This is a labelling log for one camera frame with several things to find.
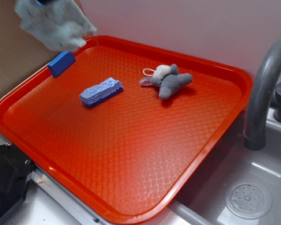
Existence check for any blue gripper finger tip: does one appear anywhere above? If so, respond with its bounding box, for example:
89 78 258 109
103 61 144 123
37 0 55 4

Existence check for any light blue cloth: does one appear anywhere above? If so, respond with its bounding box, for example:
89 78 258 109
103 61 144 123
14 0 97 52

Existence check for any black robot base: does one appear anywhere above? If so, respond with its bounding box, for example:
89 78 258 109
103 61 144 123
0 143 35 224

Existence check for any brown cardboard panel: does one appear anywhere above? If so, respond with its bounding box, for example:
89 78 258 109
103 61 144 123
0 0 56 99

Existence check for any blue rectangular block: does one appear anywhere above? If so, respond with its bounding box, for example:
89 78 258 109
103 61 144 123
47 51 76 77

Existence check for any blue sponge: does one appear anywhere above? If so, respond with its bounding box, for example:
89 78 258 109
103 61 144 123
80 77 124 107

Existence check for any grey plush elephant toy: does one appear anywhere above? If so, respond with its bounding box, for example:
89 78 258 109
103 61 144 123
140 64 193 100

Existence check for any orange plastic tray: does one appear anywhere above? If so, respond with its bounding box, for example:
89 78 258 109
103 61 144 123
0 36 252 225

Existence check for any grey toy faucet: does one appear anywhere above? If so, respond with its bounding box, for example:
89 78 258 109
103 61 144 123
244 39 281 150

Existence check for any grey toy sink basin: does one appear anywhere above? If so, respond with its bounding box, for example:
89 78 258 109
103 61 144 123
170 109 281 225

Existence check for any silver metal rail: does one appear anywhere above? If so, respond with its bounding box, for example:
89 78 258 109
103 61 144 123
0 127 101 225

